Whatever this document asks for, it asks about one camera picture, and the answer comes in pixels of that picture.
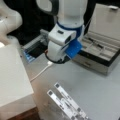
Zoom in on black pen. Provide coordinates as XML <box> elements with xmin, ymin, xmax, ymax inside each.
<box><xmin>88</xmin><ymin>38</ymin><xmax>103</xmax><ymax>49</ymax></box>

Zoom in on white spiral notebook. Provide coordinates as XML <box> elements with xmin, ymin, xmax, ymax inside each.
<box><xmin>0</xmin><ymin>43</ymin><xmax>36</xmax><ymax>109</ymax></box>

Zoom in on brown wooden shelf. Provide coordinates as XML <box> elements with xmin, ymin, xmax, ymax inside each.
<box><xmin>0</xmin><ymin>96</ymin><xmax>40</xmax><ymax>120</ymax></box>

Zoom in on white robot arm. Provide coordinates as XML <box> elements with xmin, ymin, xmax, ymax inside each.
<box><xmin>36</xmin><ymin>0</ymin><xmax>88</xmax><ymax>64</ymax></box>

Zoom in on metal binder clips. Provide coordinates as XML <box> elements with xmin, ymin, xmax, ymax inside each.
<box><xmin>47</xmin><ymin>83</ymin><xmax>91</xmax><ymax>120</ymax></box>

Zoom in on white cable with adapter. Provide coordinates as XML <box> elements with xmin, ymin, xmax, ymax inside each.
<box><xmin>30</xmin><ymin>60</ymin><xmax>54</xmax><ymax>82</ymax></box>

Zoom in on white and blue gripper body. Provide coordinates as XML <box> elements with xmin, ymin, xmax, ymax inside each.
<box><xmin>46</xmin><ymin>24</ymin><xmax>82</xmax><ymax>64</ymax></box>

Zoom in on grey metal tray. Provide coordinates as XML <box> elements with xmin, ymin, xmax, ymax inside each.
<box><xmin>22</xmin><ymin>29</ymin><xmax>49</xmax><ymax>62</ymax></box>

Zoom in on black lidded drawer box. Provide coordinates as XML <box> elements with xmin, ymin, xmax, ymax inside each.
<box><xmin>74</xmin><ymin>4</ymin><xmax>120</xmax><ymax>75</ymax></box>

